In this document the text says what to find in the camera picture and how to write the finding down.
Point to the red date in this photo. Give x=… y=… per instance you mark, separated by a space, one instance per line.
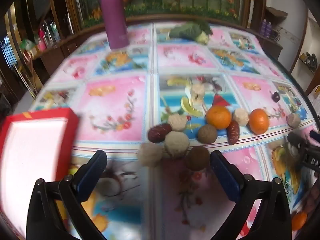
x=159 y=132
x=233 y=132

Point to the pair of dark shoes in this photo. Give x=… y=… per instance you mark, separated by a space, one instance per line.
x=310 y=60

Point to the purple spray can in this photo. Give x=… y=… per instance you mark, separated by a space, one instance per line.
x=269 y=28
x=263 y=27

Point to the purple thermos bottle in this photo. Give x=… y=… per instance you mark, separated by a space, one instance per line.
x=115 y=17

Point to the red box with white inside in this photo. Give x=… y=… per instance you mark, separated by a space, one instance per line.
x=27 y=165

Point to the brown walnut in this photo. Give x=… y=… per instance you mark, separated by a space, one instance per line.
x=197 y=158
x=207 y=134

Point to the orange mandarin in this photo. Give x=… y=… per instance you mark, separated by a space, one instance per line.
x=218 y=117
x=259 y=120

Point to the wooden wall shelf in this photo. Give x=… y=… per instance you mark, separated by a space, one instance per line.
x=275 y=13

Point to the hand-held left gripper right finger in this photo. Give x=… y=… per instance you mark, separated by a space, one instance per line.
x=222 y=172

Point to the wooden cabinet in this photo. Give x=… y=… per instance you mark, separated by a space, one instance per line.
x=57 y=5

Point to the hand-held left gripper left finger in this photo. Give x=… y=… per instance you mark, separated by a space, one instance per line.
x=91 y=172

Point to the green leafy vegetable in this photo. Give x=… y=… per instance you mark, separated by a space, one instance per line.
x=190 y=31

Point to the beige rough ball fruit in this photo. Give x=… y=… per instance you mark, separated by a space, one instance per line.
x=198 y=92
x=150 y=155
x=240 y=117
x=176 y=143
x=293 y=120
x=177 y=122

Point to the row of bottles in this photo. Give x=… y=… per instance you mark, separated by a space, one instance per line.
x=46 y=36

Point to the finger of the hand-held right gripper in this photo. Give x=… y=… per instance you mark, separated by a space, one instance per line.
x=315 y=135
x=295 y=141

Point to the printed plastic tablecloth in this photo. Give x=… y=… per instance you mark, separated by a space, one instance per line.
x=115 y=100

